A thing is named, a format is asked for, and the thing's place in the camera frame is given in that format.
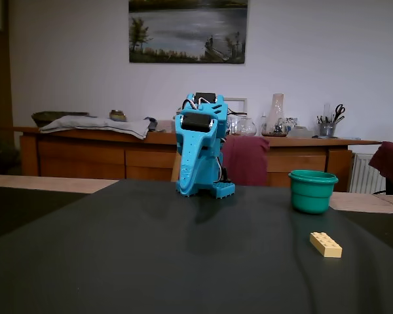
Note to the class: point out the white radiator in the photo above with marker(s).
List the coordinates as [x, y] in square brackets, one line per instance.
[366, 173]

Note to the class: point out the lake landscape painting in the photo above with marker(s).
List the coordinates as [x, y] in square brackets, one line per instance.
[188, 31]

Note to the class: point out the black table clamp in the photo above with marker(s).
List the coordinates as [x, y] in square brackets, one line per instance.
[225, 176]

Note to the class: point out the grey folded cloth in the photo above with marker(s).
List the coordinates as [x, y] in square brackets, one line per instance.
[95, 126]

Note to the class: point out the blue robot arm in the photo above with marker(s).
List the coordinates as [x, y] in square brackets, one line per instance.
[216, 114]

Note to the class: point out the grey pen cup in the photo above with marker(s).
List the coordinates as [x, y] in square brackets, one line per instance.
[327, 130]

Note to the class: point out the small ceramic jar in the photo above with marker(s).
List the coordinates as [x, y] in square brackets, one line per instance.
[118, 115]

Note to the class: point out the maroon covered chair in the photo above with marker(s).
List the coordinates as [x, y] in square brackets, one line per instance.
[389, 163]

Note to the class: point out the dark shallow bowl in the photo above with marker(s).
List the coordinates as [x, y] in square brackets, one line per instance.
[52, 117]

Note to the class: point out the wooden sideboard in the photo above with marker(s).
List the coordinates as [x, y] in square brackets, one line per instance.
[101, 157]

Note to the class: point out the round glass bowl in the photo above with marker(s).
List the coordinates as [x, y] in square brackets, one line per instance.
[247, 127]

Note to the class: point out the tall glass vase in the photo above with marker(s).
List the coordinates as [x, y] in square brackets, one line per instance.
[275, 117]

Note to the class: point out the white picture frame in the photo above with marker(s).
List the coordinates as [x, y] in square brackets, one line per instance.
[241, 105]

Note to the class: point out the dark grey work mat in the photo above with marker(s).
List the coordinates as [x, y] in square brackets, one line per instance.
[183, 255]

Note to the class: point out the cream lego brick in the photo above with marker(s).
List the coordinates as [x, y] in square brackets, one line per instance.
[325, 245]

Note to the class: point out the green plastic cup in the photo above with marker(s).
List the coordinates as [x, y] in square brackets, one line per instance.
[312, 193]

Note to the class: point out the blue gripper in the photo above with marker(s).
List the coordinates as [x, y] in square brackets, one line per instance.
[190, 150]

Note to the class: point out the dark red cloth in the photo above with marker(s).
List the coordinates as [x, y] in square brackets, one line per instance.
[245, 160]

